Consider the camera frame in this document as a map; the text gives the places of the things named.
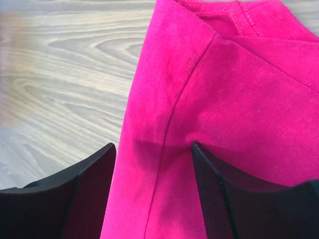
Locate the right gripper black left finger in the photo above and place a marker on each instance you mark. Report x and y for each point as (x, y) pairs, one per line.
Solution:
(69, 204)

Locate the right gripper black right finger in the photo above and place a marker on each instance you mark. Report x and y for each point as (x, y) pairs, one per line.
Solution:
(237, 205)

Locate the red t shirt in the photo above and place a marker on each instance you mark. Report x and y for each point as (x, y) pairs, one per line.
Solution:
(242, 78)

